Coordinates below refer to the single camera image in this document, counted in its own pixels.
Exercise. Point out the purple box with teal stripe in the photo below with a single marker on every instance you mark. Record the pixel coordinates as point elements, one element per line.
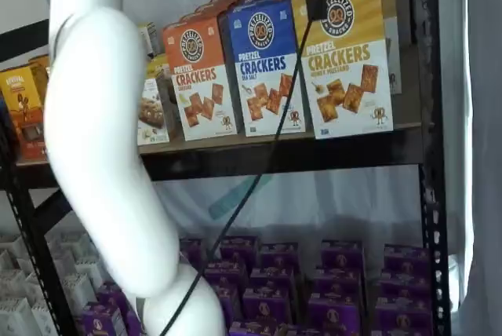
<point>402,320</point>

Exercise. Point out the white fabric curtain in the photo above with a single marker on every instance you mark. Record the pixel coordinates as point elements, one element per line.
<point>478,155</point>

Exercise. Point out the small white grey box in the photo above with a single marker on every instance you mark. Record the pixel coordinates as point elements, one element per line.
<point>148,39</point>

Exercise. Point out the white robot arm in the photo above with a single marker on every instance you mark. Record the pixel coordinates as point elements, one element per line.
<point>98,116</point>

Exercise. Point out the orange brown snack box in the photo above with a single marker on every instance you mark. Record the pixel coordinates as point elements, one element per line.
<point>41,73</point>
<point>19,108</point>

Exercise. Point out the white carton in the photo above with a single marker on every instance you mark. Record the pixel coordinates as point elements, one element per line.
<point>13,284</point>
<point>17,318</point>
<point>9,243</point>
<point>89,269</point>
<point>78,243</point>
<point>78,293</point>

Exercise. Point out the yellow white pretzel cracker box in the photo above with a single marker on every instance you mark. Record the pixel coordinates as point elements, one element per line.
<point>392,37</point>
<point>345,77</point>

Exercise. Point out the purple snack box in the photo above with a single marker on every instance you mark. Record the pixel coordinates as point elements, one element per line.
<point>342,255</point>
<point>337,283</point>
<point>102,320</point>
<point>239,251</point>
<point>272,279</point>
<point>333,316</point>
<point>280,257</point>
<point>227,278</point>
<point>259,329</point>
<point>229,304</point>
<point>266,304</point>
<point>407,259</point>
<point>135,324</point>
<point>115,294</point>
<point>194,253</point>
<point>406,287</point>

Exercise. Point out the small yellow snack box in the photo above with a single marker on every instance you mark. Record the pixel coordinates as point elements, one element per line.
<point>157,67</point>

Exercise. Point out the black metal shelving rack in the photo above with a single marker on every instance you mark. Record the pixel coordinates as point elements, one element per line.
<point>429,194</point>

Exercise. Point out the white chocolate chip cookie box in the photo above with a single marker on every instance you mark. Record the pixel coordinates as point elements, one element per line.
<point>153,112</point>

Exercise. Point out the wooden shelf board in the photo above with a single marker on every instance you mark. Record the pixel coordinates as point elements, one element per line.
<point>404,126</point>

